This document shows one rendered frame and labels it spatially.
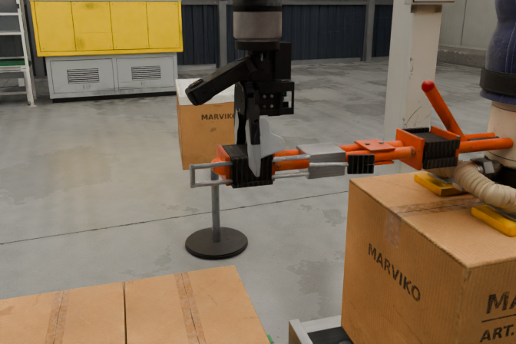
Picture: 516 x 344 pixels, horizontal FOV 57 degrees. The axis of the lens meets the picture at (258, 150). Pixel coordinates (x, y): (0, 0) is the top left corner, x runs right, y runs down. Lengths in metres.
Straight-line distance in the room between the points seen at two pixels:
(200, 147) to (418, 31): 1.24
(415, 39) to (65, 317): 1.60
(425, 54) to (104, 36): 6.40
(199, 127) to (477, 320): 1.90
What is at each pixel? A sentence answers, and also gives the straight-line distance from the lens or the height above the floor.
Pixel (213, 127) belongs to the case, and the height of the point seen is 0.85.
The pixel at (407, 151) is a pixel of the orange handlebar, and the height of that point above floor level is 1.22.
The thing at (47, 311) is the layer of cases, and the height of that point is 0.54.
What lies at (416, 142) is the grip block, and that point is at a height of 1.23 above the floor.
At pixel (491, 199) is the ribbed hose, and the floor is 1.14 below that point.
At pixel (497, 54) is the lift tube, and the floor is 1.38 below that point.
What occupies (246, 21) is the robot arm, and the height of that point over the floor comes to 1.45.
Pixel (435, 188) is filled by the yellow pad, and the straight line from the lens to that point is 1.08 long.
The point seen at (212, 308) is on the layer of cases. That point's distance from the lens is 1.61.
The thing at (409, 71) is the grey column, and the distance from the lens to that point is 2.04.
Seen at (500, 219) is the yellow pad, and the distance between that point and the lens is 0.96.
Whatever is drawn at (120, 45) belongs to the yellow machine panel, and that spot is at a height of 0.85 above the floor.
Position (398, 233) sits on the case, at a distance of 0.97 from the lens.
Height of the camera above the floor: 1.47
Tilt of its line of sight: 17 degrees down
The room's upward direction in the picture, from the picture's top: straight up
